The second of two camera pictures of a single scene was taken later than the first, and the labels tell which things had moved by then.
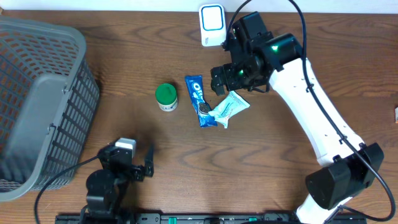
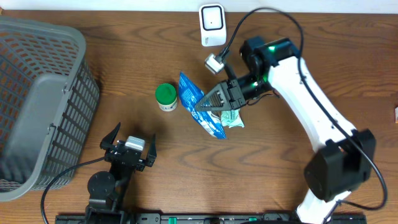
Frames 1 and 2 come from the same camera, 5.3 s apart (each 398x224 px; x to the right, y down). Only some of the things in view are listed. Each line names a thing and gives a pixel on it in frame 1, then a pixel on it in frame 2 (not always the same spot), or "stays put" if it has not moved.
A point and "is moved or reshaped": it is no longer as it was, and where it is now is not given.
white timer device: x=212 y=23 stays put
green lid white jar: x=166 y=96 stays put
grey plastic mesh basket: x=49 y=99 stays put
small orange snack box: x=396 y=114 stays put
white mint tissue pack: x=233 y=104 is moved or reshaped
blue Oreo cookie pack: x=195 y=85 is moved or reshaped
